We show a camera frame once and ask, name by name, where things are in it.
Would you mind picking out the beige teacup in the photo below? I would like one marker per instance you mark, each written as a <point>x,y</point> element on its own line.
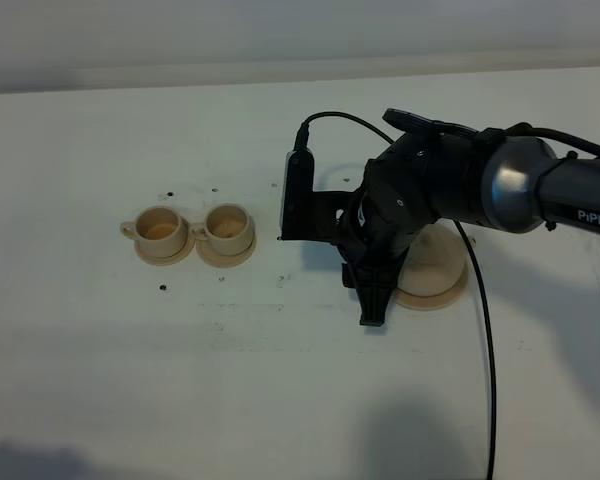
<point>159,232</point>
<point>227,230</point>

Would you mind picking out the right teacup saucer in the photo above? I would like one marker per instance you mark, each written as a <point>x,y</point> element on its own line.
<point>213,259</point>

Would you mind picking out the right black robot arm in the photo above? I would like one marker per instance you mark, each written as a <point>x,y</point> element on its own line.
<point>511,180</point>

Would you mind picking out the left teacup saucer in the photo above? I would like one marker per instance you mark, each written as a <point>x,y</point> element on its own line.
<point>179,256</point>

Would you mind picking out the beige ceramic teapot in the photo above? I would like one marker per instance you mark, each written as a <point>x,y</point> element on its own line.
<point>436,264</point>

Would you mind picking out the right beige teacup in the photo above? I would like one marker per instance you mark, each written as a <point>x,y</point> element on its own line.
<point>227,230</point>

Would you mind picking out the left beige teacup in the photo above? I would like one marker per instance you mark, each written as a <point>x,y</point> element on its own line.
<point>159,232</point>

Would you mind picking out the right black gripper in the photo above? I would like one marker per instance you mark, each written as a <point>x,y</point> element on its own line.
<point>372,228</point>

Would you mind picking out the teacup saucer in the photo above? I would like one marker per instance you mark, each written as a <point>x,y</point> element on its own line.
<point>179,256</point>
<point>213,259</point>

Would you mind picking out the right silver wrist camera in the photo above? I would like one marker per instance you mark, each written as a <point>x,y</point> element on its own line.
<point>298,188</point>

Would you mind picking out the beige teapot saucer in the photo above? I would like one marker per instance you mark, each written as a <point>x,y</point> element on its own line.
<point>435,302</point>

